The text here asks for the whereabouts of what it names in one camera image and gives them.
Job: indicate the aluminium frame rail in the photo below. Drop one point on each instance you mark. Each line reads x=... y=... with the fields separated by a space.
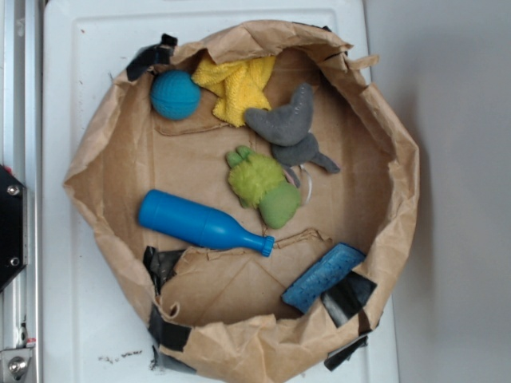
x=21 y=152

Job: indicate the grey plush toy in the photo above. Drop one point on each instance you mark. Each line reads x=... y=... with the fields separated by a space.
x=288 y=130

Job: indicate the blue textured ball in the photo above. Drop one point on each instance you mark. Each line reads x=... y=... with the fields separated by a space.
x=174 y=95

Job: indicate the brown paper bag bin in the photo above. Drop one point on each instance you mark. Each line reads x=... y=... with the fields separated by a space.
x=220 y=312

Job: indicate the blue plastic bottle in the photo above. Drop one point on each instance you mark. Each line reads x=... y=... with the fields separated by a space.
x=198 y=224

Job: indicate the yellow microfiber cloth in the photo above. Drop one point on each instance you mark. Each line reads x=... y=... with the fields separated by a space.
x=238 y=85

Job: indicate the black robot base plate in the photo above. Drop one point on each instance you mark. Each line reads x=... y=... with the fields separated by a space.
x=13 y=218

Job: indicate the green plush toy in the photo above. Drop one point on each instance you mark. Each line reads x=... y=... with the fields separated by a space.
x=259 y=182

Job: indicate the blue sponge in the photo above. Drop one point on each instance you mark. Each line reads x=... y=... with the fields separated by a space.
x=334 y=266

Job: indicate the metal corner bracket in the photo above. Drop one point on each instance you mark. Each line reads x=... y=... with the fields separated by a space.
x=17 y=366

